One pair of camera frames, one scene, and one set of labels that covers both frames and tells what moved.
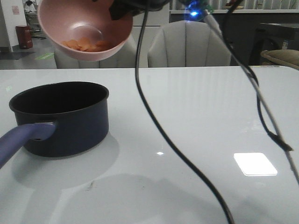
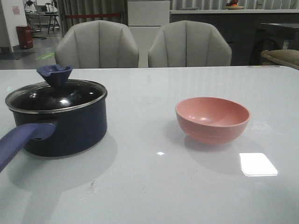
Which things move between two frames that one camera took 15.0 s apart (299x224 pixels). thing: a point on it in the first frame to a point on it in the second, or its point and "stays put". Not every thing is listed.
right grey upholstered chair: (187, 44) stays put
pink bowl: (84, 30) to (212, 120)
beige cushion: (290, 57) stays put
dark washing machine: (273, 36) stays put
